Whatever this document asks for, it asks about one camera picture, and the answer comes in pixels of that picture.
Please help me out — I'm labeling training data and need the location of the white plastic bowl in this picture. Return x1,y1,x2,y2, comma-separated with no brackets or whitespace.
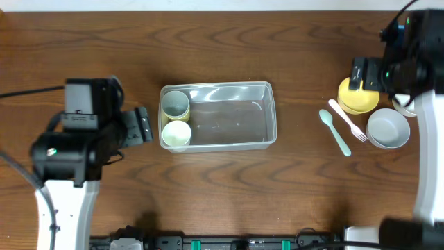
392,94,416,117

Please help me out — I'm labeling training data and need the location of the clear plastic container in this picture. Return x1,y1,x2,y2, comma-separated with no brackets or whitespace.
158,81,278,153

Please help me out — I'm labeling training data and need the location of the black mounting rail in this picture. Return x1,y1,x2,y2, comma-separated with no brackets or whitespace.
89,226,341,250

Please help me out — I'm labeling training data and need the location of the yellow plastic cup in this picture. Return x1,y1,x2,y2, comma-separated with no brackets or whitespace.
160,107,190,125

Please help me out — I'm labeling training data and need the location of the grey plastic bowl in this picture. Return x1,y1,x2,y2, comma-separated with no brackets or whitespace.
366,108,411,149

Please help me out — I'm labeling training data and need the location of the yellow plastic bowl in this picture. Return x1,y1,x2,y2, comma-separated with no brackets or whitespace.
337,78,379,115

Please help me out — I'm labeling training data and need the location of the grey plastic cup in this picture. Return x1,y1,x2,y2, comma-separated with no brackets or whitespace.
161,91,190,116

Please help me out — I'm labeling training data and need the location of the mint green plastic spoon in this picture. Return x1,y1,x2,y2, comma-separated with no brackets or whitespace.
319,109,351,157

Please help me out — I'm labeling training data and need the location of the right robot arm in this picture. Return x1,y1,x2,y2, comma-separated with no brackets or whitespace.
350,9,443,249

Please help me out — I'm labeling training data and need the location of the left black cable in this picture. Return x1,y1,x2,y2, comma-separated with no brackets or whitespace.
0,85,67,250

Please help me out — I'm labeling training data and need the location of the black cable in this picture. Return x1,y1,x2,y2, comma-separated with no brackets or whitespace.
0,85,67,250
379,0,419,41

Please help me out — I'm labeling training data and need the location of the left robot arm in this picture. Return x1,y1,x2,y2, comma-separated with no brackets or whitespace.
31,77,153,249

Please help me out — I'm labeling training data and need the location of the right black cable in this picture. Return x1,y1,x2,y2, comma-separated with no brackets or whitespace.
379,0,419,41

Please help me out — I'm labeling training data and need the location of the cream plastic cup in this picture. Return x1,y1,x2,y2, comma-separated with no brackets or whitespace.
162,121,191,147

